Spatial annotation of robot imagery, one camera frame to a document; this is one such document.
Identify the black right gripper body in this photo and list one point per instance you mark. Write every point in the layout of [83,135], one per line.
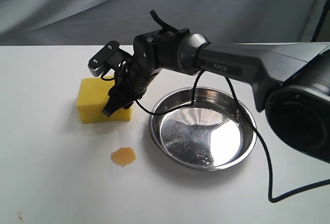
[131,80]

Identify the yellow sponge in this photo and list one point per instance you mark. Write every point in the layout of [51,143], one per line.
[92,98]

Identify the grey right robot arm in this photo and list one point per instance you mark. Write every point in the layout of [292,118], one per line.
[290,81]

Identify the orange liquid spill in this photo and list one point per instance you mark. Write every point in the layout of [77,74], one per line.
[123,156]

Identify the stainless steel bowl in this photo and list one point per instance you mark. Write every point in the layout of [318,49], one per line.
[210,135]

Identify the grey backdrop curtain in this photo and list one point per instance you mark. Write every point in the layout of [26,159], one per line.
[94,22]

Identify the black stand pole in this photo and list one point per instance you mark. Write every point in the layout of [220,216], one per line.
[320,18]

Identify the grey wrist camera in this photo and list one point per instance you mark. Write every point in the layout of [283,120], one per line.
[109,57]

